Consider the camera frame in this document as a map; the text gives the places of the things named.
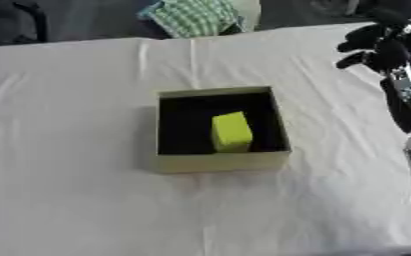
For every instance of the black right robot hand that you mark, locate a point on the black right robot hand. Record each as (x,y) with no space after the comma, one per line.
(389,53)

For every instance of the tan cardboard box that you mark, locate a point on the tan cardboard box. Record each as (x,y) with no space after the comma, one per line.
(220,133)

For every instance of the yellow-green rectangular block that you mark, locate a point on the yellow-green rectangular block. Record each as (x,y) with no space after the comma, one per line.
(232,132)

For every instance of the green white checked cloth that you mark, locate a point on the green white checked cloth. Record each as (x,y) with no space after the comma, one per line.
(197,16)

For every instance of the black chair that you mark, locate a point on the black chair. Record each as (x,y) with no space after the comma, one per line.
(10,21)

